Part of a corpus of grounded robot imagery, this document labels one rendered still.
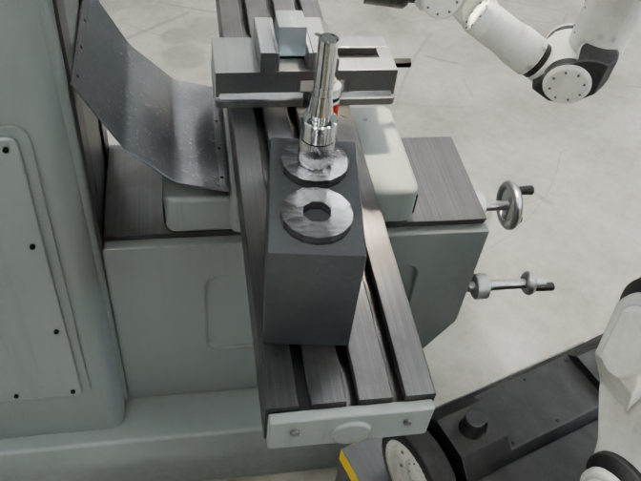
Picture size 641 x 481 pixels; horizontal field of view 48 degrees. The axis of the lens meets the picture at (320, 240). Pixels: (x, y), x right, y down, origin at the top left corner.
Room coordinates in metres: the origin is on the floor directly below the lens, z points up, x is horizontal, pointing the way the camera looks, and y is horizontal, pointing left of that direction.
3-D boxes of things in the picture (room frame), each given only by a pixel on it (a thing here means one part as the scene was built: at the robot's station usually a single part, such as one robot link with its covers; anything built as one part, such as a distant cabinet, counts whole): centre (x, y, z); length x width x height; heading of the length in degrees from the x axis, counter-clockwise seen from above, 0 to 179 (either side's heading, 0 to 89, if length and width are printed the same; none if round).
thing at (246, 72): (1.20, 0.08, 1.01); 0.35 x 0.15 x 0.11; 105
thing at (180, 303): (1.14, 0.07, 0.46); 0.80 x 0.30 x 0.60; 104
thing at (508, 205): (1.26, -0.39, 0.66); 0.16 x 0.12 x 0.12; 104
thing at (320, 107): (0.74, 0.02, 1.28); 0.03 x 0.03 x 0.11
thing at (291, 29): (1.19, 0.11, 1.07); 0.06 x 0.05 x 0.06; 15
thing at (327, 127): (0.74, 0.02, 1.22); 0.05 x 0.05 x 0.01
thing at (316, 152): (0.74, 0.02, 1.19); 0.05 x 0.05 x 0.06
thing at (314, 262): (0.69, 0.01, 1.06); 0.22 x 0.12 x 0.20; 7
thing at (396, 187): (1.13, 0.09, 0.82); 0.50 x 0.35 x 0.12; 104
